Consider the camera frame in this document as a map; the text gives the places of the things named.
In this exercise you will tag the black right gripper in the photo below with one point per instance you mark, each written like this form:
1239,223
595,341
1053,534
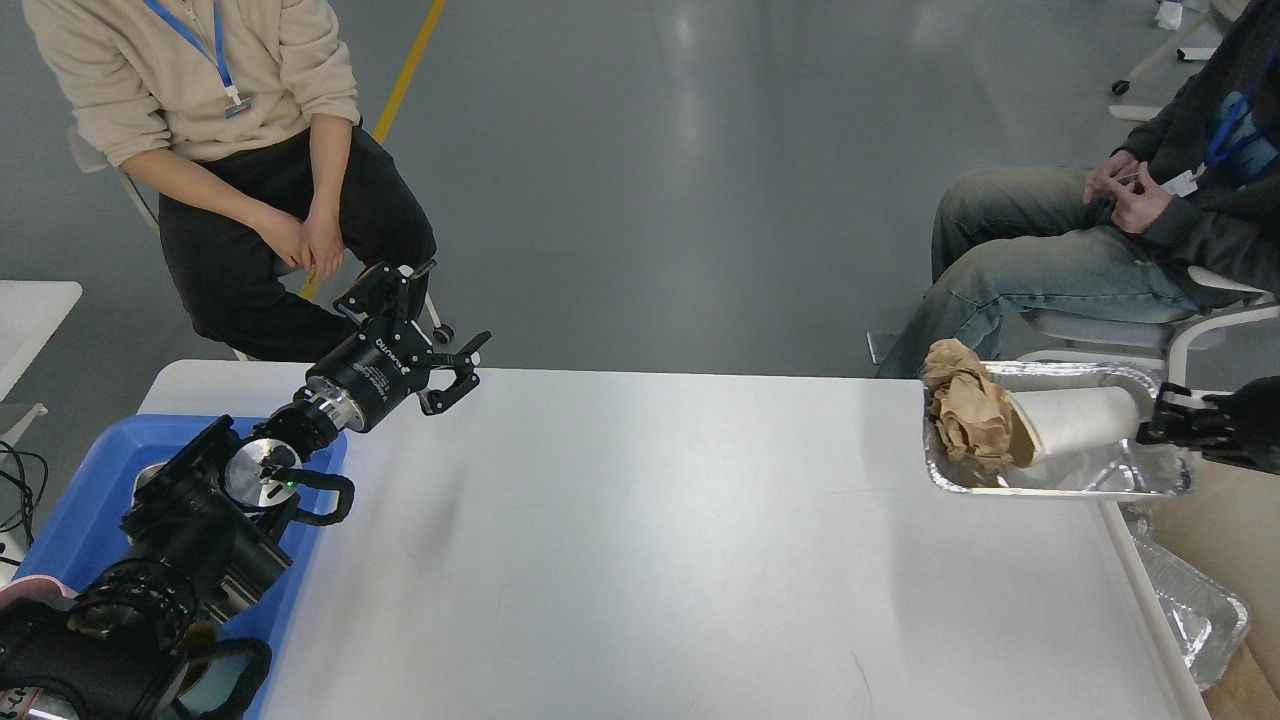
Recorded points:
1239,428

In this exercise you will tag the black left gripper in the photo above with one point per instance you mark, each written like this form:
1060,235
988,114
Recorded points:
386,361

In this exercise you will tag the aluminium foil tray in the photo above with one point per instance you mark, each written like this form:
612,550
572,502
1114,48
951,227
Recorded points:
1106,473

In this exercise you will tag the white paper cup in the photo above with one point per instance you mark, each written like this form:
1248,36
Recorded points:
1058,422

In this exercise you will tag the brown paper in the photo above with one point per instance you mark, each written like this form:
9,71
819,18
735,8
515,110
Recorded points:
972,413

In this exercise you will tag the square stainless steel tray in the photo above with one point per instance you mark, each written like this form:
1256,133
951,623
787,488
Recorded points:
144,478

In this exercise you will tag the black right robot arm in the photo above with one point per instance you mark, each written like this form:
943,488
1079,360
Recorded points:
1239,429

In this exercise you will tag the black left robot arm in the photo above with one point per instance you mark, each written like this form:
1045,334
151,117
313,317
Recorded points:
205,533

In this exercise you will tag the white chair of right person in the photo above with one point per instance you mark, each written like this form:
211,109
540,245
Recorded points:
1159,348

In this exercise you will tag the foil tray in bin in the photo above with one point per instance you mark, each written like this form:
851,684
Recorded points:
1207,621

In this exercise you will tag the person in dark hoodie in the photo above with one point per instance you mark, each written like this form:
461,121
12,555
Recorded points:
1196,185

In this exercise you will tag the person in beige sweater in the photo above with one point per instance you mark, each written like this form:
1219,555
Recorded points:
242,116

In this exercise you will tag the metal floor plate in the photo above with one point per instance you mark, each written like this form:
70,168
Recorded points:
879,344

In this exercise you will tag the blue plastic tray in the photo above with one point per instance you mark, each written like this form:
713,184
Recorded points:
83,536

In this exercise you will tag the white side table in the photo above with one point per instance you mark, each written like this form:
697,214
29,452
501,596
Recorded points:
31,312

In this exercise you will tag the white chair base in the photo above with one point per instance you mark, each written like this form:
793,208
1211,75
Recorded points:
1219,14

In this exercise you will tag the pink ribbed mug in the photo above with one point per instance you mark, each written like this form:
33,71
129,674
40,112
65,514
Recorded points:
40,588

